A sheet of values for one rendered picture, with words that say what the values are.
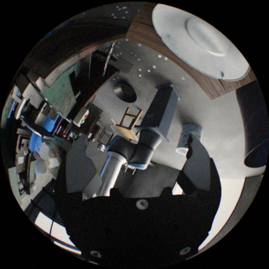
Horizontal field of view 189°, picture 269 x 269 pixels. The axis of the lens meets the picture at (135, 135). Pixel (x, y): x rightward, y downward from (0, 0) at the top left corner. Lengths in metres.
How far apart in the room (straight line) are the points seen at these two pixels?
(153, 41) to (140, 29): 0.06
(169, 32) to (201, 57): 0.10
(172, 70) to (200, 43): 0.52
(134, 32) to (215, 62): 0.26
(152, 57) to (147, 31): 0.44
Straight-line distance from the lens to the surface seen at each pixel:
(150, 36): 0.34
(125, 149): 0.49
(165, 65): 0.74
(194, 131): 1.08
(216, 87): 0.38
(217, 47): 0.29
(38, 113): 0.53
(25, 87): 0.43
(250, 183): 4.27
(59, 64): 0.30
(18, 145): 0.65
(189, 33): 0.28
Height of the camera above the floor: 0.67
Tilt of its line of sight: 16 degrees down
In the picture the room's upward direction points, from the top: 153 degrees counter-clockwise
